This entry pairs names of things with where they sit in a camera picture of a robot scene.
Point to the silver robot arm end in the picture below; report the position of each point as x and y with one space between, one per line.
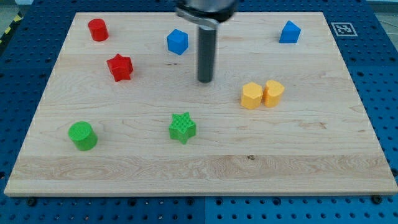
206 13

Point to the green star block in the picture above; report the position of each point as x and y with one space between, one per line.
182 127

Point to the red star block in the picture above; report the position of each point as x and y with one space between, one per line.
120 67

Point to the yellow hexagon block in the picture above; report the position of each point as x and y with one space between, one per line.
251 95

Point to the blue cube block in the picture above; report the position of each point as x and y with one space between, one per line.
177 42

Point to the wooden board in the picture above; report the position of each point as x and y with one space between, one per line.
317 141

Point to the yellow heart block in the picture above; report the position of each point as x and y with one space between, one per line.
272 93

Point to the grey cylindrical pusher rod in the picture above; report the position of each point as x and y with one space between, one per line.
206 53

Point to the green cylinder block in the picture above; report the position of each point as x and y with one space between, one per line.
83 136

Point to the blue triangular prism block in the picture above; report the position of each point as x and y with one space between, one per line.
290 33

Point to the red cylinder block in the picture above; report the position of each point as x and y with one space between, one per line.
98 29

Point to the black white fiducial marker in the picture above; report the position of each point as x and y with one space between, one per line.
344 29

